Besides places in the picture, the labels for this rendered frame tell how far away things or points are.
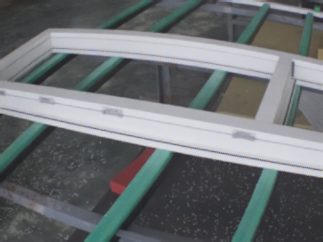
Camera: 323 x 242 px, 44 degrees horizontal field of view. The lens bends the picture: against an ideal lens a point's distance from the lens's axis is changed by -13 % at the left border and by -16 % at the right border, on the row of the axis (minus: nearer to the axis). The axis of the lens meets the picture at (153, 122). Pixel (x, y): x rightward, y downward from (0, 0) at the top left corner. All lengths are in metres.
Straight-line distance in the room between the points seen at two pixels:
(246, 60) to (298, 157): 0.47
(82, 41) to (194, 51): 0.39
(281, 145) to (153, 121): 0.29
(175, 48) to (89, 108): 0.42
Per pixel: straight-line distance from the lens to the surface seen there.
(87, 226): 0.87
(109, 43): 1.45
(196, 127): 0.93
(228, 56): 1.30
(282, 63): 1.21
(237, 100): 1.62
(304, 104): 1.63
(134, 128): 0.99
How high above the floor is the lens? 1.41
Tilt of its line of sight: 31 degrees down
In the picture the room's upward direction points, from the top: 4 degrees counter-clockwise
